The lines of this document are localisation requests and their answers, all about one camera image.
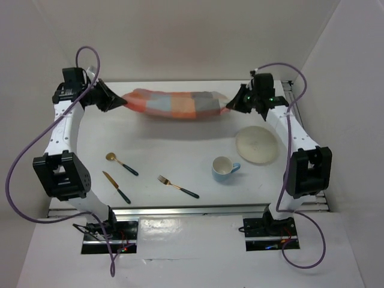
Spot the aluminium front rail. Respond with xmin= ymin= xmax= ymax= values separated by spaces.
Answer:
xmin=47 ymin=200 xmax=329 ymax=218

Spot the gold spoon green handle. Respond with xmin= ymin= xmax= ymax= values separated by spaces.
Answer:
xmin=106 ymin=152 xmax=139 ymax=176

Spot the orange blue checkered cloth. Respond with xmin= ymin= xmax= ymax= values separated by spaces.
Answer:
xmin=122 ymin=89 xmax=229 ymax=119

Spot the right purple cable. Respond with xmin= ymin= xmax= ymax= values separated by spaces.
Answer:
xmin=254 ymin=62 xmax=327 ymax=268

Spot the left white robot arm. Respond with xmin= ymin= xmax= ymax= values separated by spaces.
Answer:
xmin=32 ymin=67 xmax=127 ymax=239

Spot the light blue mug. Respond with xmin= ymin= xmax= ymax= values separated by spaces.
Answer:
xmin=211 ymin=156 xmax=241 ymax=182

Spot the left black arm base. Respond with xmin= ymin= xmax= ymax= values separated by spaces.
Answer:
xmin=73 ymin=220 xmax=139 ymax=254

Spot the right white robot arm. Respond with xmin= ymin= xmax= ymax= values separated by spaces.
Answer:
xmin=226 ymin=70 xmax=332 ymax=235

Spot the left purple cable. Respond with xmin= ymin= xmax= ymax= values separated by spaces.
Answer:
xmin=5 ymin=46 xmax=118 ymax=277

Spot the gold knife green handle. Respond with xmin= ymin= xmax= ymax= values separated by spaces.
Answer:
xmin=103 ymin=171 xmax=131 ymax=204

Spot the purple cable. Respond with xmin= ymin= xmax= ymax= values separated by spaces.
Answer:
xmin=254 ymin=62 xmax=327 ymax=268
xmin=5 ymin=46 xmax=118 ymax=277

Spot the cream ceramic plate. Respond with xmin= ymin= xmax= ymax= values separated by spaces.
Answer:
xmin=235 ymin=126 xmax=279 ymax=165

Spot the gold fork green handle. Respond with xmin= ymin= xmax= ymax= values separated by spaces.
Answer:
xmin=158 ymin=175 xmax=200 ymax=199

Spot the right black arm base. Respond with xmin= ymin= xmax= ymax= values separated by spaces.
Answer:
xmin=238 ymin=217 xmax=300 ymax=251

